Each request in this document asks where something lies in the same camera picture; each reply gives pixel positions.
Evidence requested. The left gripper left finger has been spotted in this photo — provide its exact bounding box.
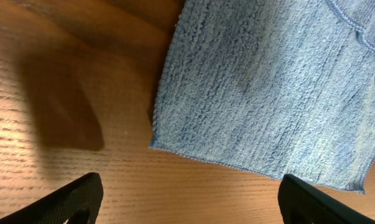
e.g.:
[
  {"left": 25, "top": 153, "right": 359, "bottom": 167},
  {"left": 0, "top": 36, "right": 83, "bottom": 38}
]
[{"left": 0, "top": 172, "right": 104, "bottom": 224}]

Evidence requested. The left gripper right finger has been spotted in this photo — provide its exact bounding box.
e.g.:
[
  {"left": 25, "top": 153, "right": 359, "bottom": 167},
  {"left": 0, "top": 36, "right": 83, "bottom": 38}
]
[{"left": 277, "top": 174, "right": 375, "bottom": 224}]

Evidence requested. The blue cloth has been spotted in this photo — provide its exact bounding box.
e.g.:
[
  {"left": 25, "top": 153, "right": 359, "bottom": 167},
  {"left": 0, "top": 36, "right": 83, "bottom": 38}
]
[{"left": 150, "top": 0, "right": 375, "bottom": 193}]

